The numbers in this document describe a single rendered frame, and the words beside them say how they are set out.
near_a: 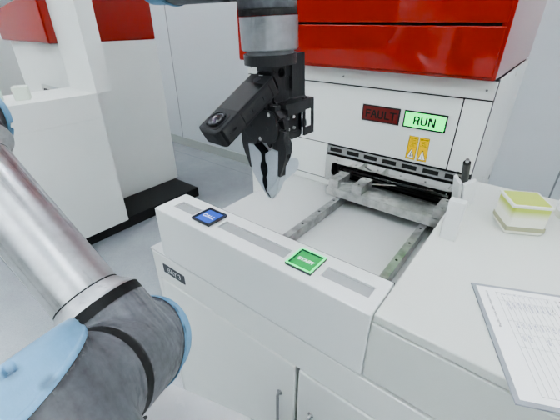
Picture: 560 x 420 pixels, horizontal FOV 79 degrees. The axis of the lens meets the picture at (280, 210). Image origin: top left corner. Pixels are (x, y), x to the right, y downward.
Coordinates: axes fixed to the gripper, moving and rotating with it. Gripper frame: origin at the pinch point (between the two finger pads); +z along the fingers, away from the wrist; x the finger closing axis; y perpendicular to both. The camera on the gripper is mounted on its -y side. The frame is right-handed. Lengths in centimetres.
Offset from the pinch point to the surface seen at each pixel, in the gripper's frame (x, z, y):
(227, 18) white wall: 238, -21, 192
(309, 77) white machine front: 39, -6, 60
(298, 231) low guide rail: 15.2, 27.2, 25.0
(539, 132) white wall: -13, 43, 211
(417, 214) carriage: -7, 26, 50
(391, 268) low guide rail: -11.1, 27.2, 26.7
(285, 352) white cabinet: -3.1, 35.7, -1.1
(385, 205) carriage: 3, 26, 49
